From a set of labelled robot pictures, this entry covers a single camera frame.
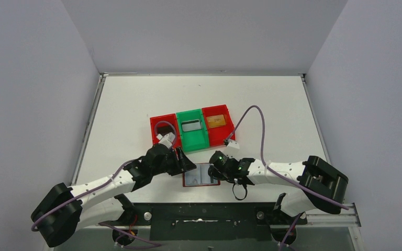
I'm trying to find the red leather card holder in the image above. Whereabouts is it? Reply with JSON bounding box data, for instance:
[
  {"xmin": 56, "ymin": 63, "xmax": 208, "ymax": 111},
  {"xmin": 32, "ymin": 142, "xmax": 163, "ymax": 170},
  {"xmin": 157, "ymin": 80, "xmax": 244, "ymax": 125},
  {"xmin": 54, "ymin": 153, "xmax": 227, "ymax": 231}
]
[{"xmin": 182, "ymin": 163, "xmax": 221, "ymax": 188}]

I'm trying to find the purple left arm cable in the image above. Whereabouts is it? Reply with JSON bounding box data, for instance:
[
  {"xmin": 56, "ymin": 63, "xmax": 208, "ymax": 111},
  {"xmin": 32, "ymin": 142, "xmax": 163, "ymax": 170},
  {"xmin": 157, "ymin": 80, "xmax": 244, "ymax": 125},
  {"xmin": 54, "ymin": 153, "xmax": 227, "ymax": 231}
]
[{"xmin": 31, "ymin": 121, "xmax": 178, "ymax": 250}]

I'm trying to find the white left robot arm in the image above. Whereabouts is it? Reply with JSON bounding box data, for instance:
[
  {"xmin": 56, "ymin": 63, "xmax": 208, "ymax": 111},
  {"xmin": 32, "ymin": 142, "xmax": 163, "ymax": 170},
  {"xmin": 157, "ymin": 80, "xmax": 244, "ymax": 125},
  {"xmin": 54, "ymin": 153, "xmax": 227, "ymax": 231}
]
[{"xmin": 30, "ymin": 143, "xmax": 197, "ymax": 247}]

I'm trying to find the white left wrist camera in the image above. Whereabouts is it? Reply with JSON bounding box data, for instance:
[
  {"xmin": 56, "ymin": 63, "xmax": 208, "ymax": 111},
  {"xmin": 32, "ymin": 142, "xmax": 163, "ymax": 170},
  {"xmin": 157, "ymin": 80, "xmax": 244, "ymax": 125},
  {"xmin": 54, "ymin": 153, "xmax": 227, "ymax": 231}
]
[{"xmin": 156, "ymin": 133, "xmax": 177, "ymax": 149}]

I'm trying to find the aluminium table edge rail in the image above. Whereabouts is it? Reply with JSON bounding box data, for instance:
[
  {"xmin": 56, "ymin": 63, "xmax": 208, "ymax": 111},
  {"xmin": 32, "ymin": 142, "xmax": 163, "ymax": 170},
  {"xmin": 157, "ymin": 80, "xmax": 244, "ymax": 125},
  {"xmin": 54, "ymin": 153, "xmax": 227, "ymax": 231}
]
[{"xmin": 71, "ymin": 73, "xmax": 108, "ymax": 185}]

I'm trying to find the black card in bin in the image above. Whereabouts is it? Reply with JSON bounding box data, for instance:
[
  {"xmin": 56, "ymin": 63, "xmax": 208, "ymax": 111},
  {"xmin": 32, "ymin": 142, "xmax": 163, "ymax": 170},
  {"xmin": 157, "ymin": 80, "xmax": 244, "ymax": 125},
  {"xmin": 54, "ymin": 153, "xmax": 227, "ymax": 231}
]
[{"xmin": 157, "ymin": 124, "xmax": 174, "ymax": 136}]

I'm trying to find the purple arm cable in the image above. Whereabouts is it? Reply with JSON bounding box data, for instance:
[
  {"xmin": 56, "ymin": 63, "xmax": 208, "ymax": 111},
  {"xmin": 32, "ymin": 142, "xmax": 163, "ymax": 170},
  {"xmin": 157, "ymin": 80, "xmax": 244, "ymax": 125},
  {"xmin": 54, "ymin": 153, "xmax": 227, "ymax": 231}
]
[
  {"xmin": 31, "ymin": 121, "xmax": 178, "ymax": 250},
  {"xmin": 223, "ymin": 105, "xmax": 350, "ymax": 251}
]

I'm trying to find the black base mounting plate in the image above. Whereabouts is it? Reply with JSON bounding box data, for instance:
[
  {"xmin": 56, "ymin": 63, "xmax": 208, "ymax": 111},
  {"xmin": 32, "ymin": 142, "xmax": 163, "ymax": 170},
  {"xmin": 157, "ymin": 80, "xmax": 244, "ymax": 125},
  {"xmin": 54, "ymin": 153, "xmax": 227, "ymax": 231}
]
[{"xmin": 108, "ymin": 202, "xmax": 307, "ymax": 241}]

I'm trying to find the green plastic bin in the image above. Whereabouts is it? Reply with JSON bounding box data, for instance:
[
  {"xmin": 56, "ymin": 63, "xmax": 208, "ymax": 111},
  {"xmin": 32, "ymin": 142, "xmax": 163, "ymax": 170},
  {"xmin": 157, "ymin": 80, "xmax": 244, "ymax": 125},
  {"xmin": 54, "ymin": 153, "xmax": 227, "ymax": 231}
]
[{"xmin": 176, "ymin": 109, "xmax": 209, "ymax": 152}]

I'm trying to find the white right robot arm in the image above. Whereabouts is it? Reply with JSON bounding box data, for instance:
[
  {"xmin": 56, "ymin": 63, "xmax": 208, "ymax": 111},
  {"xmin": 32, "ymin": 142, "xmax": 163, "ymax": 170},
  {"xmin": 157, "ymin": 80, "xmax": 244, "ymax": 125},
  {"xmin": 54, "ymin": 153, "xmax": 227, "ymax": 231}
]
[{"xmin": 209, "ymin": 151, "xmax": 349, "ymax": 223}]

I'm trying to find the silver card in bin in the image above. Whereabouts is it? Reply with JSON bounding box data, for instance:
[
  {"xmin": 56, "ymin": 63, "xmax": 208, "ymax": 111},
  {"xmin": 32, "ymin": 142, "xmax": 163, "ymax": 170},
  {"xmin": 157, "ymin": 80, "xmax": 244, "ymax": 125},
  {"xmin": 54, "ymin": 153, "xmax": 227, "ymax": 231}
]
[{"xmin": 181, "ymin": 119, "xmax": 202, "ymax": 132}]

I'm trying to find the red plastic bin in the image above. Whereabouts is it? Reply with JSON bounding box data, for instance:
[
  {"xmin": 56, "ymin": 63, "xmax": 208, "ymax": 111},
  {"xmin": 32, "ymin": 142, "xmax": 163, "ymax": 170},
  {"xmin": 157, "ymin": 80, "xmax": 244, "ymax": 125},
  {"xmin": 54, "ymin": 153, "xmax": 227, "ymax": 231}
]
[
  {"xmin": 150, "ymin": 113, "xmax": 182, "ymax": 149},
  {"xmin": 202, "ymin": 105, "xmax": 235, "ymax": 147}
]

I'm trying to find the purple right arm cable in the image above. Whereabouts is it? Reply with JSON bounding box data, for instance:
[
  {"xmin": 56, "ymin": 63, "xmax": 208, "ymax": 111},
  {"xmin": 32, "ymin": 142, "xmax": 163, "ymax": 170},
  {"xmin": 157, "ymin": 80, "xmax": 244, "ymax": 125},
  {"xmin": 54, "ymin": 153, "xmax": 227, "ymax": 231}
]
[{"xmin": 223, "ymin": 105, "xmax": 350, "ymax": 251}]

